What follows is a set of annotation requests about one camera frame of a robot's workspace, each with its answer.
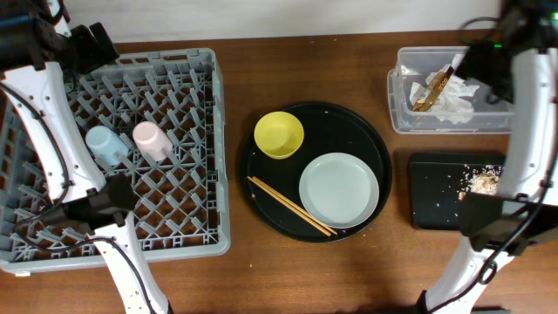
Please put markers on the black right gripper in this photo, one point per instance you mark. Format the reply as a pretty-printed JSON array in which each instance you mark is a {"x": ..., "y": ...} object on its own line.
[{"x": 472, "y": 64}]

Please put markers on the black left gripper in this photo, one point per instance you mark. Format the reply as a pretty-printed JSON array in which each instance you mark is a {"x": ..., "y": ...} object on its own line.
[{"x": 101, "y": 39}]

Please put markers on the white paper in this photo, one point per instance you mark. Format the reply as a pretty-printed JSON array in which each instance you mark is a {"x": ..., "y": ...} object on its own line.
[{"x": 451, "y": 104}]

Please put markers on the gold snack wrapper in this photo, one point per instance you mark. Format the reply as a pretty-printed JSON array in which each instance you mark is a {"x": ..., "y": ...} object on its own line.
[{"x": 427, "y": 98}]

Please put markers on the light blue plastic cup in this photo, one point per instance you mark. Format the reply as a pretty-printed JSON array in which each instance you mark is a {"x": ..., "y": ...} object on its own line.
[{"x": 106, "y": 144}]

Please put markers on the grey round plate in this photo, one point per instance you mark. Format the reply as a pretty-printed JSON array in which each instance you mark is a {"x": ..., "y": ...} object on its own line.
[{"x": 339, "y": 190}]

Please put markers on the wooden chopstick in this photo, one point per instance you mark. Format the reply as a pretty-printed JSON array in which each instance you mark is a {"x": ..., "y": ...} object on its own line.
[
  {"x": 296, "y": 205},
  {"x": 292, "y": 208}
]

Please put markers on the yellow bowl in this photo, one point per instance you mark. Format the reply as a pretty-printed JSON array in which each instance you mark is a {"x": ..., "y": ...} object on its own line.
[{"x": 279, "y": 134}]

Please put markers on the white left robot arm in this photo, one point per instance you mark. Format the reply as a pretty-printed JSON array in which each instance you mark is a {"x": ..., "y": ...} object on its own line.
[{"x": 37, "y": 50}]

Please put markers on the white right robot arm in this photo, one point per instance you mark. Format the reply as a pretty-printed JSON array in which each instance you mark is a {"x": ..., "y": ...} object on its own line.
[{"x": 518, "y": 61}]

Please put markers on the grey dishwasher rack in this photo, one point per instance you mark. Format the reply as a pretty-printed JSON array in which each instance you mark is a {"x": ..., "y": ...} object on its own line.
[{"x": 182, "y": 207}]

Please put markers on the clear plastic bin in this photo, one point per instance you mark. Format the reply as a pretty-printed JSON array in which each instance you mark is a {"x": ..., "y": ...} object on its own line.
[{"x": 413, "y": 65}]

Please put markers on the pink plastic cup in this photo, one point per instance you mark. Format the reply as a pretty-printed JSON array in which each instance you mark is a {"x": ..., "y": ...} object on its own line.
[{"x": 152, "y": 140}]

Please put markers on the food scraps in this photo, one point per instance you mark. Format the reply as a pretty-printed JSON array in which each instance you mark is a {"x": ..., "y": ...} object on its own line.
[{"x": 482, "y": 180}]

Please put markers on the black rectangular tray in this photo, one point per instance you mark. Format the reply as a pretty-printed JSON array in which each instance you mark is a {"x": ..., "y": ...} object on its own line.
[{"x": 439, "y": 180}]

